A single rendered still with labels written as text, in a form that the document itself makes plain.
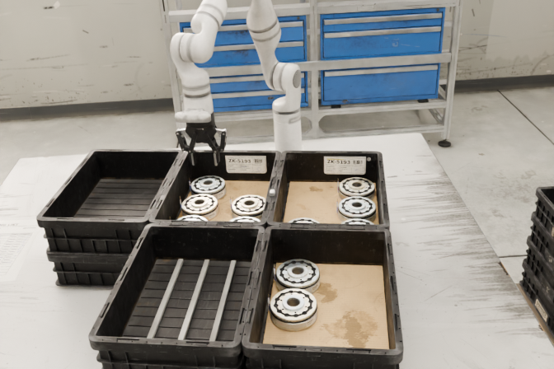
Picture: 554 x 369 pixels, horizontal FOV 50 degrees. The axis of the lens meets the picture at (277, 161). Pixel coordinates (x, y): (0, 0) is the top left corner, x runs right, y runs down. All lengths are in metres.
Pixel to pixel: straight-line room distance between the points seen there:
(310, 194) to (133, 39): 2.90
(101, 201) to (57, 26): 2.81
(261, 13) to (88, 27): 2.86
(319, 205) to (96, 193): 0.69
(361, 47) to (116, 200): 2.11
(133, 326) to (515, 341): 0.88
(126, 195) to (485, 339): 1.08
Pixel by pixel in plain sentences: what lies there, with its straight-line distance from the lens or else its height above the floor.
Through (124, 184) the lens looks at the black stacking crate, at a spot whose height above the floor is 0.83.
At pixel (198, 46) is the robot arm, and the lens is 1.46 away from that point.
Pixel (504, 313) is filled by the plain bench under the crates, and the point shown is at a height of 0.70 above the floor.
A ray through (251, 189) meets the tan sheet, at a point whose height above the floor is 0.83.
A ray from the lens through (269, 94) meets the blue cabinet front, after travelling 3.59.
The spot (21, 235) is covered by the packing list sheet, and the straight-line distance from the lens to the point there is 2.04.
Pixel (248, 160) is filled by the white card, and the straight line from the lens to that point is 1.81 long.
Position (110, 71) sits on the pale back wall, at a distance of 4.56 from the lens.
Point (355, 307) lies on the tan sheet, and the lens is 1.37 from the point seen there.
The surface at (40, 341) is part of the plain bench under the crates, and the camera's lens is 1.63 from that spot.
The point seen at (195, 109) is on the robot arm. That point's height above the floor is 1.17.
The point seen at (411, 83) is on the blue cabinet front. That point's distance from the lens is 3.71.
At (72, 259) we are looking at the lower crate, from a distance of 1.67.
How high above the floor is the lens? 1.75
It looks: 28 degrees down
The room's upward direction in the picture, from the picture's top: 3 degrees counter-clockwise
